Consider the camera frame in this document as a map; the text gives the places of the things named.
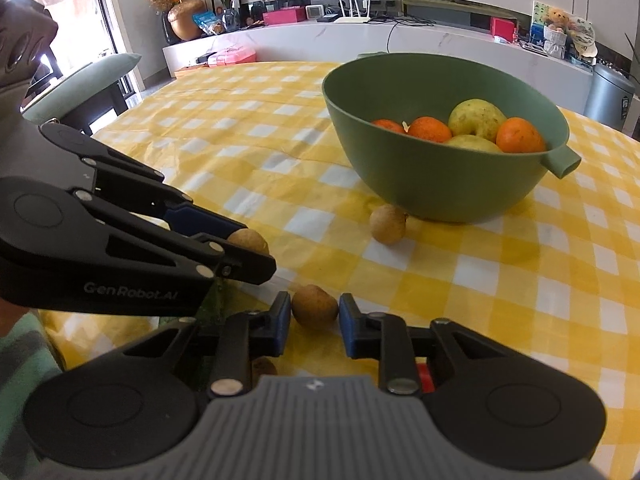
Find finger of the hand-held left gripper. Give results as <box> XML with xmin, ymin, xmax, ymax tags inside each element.
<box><xmin>75</xmin><ymin>189</ymin><xmax>277</xmax><ymax>284</ymax></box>
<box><xmin>40</xmin><ymin>121</ymin><xmax>246</xmax><ymax>235</ymax></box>

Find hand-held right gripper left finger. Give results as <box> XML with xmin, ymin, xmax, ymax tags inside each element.
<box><xmin>100</xmin><ymin>292</ymin><xmax>292</xmax><ymax>397</ymax></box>

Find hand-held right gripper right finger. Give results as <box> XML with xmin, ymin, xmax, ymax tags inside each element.
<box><xmin>339</xmin><ymin>293</ymin><xmax>518</xmax><ymax>395</ymax></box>

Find brown kiwi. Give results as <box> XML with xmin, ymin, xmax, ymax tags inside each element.
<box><xmin>227</xmin><ymin>228</ymin><xmax>270</xmax><ymax>257</ymax></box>
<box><xmin>291</xmin><ymin>284</ymin><xmax>340</xmax><ymax>331</ymax></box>
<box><xmin>370</xmin><ymin>204</ymin><xmax>408</xmax><ymax>246</ymax></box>
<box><xmin>252</xmin><ymin>357</ymin><xmax>277</xmax><ymax>386</ymax></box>

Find green bowl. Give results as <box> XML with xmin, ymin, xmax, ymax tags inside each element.
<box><xmin>321</xmin><ymin>52</ymin><xmax>582</xmax><ymax>224</ymax></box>

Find yellow-green pear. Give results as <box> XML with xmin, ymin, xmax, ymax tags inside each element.
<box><xmin>444</xmin><ymin>134</ymin><xmax>505</xmax><ymax>154</ymax></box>

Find yellow-green apple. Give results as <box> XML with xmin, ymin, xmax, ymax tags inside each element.
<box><xmin>448</xmin><ymin>99</ymin><xmax>508</xmax><ymax>138</ymax></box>

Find yellow checked tablecloth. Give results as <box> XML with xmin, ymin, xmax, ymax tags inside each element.
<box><xmin>37</xmin><ymin>60</ymin><xmax>640</xmax><ymax>466</ymax></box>

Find green cushioned chair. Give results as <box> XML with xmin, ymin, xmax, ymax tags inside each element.
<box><xmin>22</xmin><ymin>53</ymin><xmax>143</xmax><ymax>136</ymax></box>

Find pink storage box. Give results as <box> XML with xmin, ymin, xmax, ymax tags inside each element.
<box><xmin>207</xmin><ymin>45</ymin><xmax>258</xmax><ymax>67</ymax></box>

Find blue snack bag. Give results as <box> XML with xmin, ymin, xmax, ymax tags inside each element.
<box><xmin>192</xmin><ymin>11</ymin><xmax>226</xmax><ymax>37</ymax></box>

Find gold round vase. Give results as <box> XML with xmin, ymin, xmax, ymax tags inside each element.
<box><xmin>167</xmin><ymin>1</ymin><xmax>207</xmax><ymax>42</ymax></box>

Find pink tissue box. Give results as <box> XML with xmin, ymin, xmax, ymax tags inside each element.
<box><xmin>262</xmin><ymin>6</ymin><xmax>305</xmax><ymax>26</ymax></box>

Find white router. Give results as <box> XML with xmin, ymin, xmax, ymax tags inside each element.
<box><xmin>334</xmin><ymin>0</ymin><xmax>372</xmax><ymax>24</ymax></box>

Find white marble TV cabinet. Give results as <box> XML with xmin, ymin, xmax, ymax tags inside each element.
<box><xmin>162</xmin><ymin>22</ymin><xmax>596</xmax><ymax>111</ymax></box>

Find red box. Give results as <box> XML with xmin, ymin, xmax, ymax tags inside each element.
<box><xmin>490</xmin><ymin>16</ymin><xmax>518</xmax><ymax>43</ymax></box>

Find blue-grey trash can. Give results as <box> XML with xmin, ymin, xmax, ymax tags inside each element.
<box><xmin>583</xmin><ymin>62</ymin><xmax>637</xmax><ymax>133</ymax></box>

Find standing picture card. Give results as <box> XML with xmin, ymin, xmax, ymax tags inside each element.
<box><xmin>530</xmin><ymin>1</ymin><xmax>551</xmax><ymax>46</ymax></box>

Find printed hand fan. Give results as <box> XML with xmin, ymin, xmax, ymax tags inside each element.
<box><xmin>567</xmin><ymin>20</ymin><xmax>598</xmax><ymax>63</ymax></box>

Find black cable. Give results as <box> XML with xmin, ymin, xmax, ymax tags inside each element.
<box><xmin>385</xmin><ymin>16</ymin><xmax>438</xmax><ymax>53</ymax></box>

